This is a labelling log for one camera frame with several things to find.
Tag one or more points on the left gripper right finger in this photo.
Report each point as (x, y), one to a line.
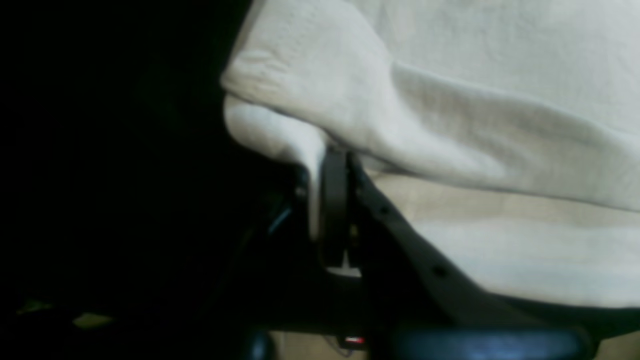
(406, 278)

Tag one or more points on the cream white T-shirt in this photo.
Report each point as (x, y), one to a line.
(505, 131)

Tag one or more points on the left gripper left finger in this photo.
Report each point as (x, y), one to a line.
(274, 279)

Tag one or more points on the black table cloth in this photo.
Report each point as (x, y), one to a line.
(124, 200)

